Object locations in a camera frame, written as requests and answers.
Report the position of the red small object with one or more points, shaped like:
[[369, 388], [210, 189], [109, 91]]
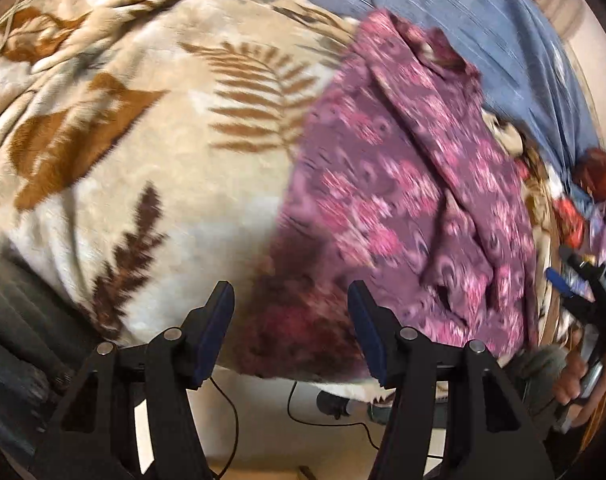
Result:
[[570, 222]]

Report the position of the purple floral shirt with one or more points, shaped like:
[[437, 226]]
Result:
[[398, 183]]

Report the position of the beige leaf fleece blanket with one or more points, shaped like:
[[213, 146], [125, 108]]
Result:
[[146, 147]]

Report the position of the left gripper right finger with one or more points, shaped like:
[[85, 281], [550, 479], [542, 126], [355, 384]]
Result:
[[489, 434]]

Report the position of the blue plaid pillow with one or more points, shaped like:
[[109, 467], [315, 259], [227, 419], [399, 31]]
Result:
[[527, 77]]

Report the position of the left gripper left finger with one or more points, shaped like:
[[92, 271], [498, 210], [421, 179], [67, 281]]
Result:
[[127, 414]]

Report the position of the right hand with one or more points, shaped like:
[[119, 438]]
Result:
[[567, 389]]

